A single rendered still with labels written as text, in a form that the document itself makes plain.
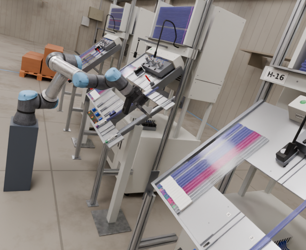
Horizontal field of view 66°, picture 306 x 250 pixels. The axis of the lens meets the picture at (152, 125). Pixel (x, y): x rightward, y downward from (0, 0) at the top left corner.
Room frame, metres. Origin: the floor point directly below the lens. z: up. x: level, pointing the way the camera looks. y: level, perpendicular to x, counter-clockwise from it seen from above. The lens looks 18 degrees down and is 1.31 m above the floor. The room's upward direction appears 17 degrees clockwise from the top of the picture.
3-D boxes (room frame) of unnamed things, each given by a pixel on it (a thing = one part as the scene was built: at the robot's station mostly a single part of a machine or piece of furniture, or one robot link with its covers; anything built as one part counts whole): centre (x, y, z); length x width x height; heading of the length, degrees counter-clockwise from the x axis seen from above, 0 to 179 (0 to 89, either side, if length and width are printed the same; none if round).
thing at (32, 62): (5.36, 2.82, 0.35); 1.19 x 0.85 x 0.70; 29
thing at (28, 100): (1.58, 0.90, 0.72); 0.13 x 0.12 x 0.14; 143
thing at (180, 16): (2.14, 0.05, 1.52); 0.51 x 0.13 x 0.27; 32
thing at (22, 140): (1.58, 0.91, 0.28); 0.18 x 0.18 x 0.55; 32
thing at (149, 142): (2.25, -0.02, 0.31); 0.70 x 0.65 x 0.62; 32
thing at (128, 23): (3.48, 0.74, 0.95); 1.33 x 0.82 x 1.90; 122
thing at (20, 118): (1.58, 0.91, 0.60); 0.15 x 0.15 x 0.10
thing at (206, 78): (2.43, -0.31, 0.86); 0.70 x 0.67 x 1.72; 32
